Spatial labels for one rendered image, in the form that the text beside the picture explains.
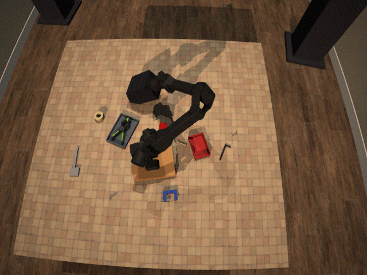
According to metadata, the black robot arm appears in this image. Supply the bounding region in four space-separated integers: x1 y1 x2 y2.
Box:
130 71 216 167

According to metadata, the tan ring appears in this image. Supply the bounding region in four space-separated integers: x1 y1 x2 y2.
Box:
94 111 104 121

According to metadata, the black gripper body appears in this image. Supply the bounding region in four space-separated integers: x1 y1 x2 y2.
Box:
142 129 160 171

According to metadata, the red tray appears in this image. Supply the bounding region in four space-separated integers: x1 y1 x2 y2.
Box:
188 132 211 160

